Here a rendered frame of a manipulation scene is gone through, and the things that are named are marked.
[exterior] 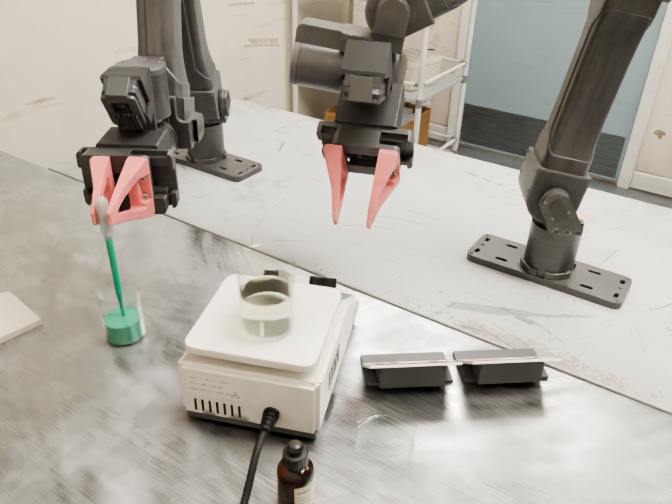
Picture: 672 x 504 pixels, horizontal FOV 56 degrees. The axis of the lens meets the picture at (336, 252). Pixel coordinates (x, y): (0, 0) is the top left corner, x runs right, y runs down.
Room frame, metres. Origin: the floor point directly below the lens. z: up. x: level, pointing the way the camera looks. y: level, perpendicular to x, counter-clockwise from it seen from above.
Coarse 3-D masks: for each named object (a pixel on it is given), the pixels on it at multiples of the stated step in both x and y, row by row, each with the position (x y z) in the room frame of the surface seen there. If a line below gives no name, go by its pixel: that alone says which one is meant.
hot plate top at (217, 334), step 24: (312, 288) 0.51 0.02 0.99; (216, 312) 0.47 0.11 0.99; (312, 312) 0.47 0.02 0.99; (336, 312) 0.48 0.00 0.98; (192, 336) 0.43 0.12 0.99; (216, 336) 0.43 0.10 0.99; (240, 336) 0.43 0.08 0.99; (288, 336) 0.44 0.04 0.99; (312, 336) 0.44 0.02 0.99; (240, 360) 0.41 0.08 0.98; (264, 360) 0.41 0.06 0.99; (288, 360) 0.40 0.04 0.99; (312, 360) 0.41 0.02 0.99
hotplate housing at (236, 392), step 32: (352, 320) 0.55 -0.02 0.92; (192, 384) 0.41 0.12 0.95; (224, 384) 0.41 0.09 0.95; (256, 384) 0.40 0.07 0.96; (288, 384) 0.40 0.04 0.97; (320, 384) 0.40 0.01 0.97; (224, 416) 0.41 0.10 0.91; (256, 416) 0.40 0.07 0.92; (288, 416) 0.40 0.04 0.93; (320, 416) 0.40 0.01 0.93
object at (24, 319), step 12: (0, 300) 0.58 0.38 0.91; (12, 300) 0.58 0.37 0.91; (0, 312) 0.56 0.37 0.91; (12, 312) 0.56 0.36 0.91; (24, 312) 0.56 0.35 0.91; (0, 324) 0.54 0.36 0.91; (12, 324) 0.54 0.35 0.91; (24, 324) 0.54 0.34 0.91; (36, 324) 0.55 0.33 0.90; (0, 336) 0.52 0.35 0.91; (12, 336) 0.53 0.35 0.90
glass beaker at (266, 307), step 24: (240, 264) 0.46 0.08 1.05; (264, 264) 0.47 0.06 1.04; (288, 264) 0.44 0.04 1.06; (240, 288) 0.44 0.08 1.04; (264, 288) 0.43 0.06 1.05; (288, 288) 0.44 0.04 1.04; (240, 312) 0.44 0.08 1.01; (264, 312) 0.43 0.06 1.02; (288, 312) 0.44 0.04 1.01; (264, 336) 0.43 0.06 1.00
